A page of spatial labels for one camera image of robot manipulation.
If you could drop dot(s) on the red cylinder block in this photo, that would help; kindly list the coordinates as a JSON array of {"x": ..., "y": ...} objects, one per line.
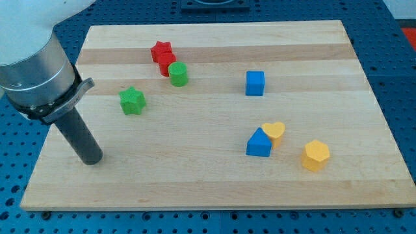
[{"x": 164, "y": 60}]

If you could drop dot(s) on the yellow heart block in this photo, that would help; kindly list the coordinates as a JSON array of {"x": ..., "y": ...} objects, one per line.
[{"x": 274, "y": 131}]

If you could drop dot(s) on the green cylinder block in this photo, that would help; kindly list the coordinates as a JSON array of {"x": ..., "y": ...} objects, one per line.
[{"x": 178, "y": 74}]

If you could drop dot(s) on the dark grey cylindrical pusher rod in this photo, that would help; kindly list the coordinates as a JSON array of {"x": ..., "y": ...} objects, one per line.
[{"x": 78, "y": 135}]

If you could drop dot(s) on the green star block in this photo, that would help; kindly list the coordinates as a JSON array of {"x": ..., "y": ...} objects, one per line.
[{"x": 132, "y": 101}]

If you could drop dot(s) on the blue house-shaped block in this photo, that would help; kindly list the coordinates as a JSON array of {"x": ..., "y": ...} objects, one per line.
[{"x": 259, "y": 144}]

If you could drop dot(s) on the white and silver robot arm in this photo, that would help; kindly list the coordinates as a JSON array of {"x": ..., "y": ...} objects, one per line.
[{"x": 37, "y": 76}]

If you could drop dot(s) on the blue cube block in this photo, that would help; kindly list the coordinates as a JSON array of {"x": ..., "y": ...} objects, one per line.
[{"x": 255, "y": 83}]

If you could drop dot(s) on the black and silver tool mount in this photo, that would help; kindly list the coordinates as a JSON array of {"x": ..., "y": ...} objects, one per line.
[{"x": 49, "y": 113}]

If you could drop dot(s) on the red star block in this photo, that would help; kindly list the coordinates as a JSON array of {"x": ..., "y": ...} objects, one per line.
[{"x": 159, "y": 48}]

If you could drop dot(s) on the light wooden board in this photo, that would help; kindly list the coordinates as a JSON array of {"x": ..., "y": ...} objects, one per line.
[{"x": 187, "y": 150}]

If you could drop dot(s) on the yellow hexagon block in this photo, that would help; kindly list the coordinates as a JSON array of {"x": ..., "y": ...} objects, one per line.
[{"x": 315, "y": 155}]

